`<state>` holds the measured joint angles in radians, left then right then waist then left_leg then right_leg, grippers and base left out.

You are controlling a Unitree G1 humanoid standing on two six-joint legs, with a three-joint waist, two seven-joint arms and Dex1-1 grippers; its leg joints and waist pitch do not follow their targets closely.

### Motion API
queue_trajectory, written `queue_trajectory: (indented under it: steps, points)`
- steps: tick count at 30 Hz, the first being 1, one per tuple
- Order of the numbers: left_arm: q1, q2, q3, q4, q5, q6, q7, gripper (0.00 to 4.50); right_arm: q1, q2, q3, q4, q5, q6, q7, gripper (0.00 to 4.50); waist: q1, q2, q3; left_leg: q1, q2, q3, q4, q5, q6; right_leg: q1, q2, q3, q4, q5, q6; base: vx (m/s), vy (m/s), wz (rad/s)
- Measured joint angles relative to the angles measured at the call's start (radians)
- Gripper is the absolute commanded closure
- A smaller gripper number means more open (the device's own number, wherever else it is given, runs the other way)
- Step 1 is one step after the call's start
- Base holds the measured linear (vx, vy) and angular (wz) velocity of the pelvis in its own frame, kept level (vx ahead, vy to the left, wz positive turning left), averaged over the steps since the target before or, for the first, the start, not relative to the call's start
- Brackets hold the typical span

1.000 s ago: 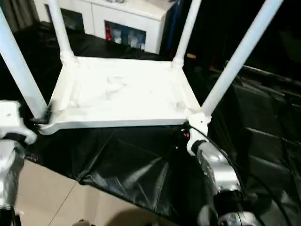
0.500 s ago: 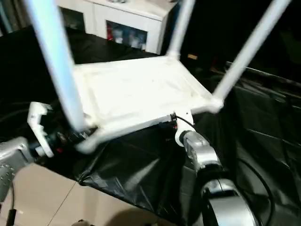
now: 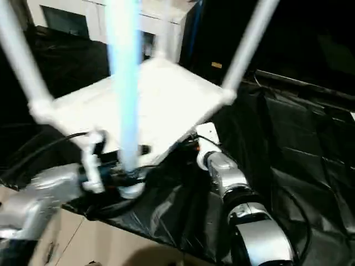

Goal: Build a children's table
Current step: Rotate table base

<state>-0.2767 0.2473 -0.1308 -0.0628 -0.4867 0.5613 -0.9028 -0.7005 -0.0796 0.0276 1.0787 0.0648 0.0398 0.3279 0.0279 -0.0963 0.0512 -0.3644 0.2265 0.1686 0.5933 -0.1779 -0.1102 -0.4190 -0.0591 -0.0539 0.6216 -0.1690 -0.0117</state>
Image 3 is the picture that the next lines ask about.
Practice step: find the white plastic table top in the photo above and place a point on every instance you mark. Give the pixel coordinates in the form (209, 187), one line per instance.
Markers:
(172, 97)

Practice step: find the small yellow label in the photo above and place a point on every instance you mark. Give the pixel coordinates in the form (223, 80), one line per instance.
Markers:
(217, 65)

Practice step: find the white flat board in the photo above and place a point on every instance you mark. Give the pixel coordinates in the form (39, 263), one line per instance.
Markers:
(352, 116)

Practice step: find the white glass-door cabinet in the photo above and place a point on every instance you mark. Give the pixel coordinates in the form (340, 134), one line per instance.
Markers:
(91, 14)

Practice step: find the black flat screen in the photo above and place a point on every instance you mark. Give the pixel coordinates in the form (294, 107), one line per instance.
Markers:
(305, 83)

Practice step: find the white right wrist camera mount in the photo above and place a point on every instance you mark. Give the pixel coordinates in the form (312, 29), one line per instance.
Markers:
(206, 135)

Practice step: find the black mat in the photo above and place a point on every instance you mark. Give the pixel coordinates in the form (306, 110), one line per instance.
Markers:
(291, 152)

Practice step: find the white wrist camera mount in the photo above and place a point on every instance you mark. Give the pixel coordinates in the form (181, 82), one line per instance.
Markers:
(93, 166)
(206, 135)

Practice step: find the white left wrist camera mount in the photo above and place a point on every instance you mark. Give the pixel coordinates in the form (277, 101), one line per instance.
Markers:
(93, 166)

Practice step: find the black panel with blue edge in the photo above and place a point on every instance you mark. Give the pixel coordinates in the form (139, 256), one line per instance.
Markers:
(194, 27)

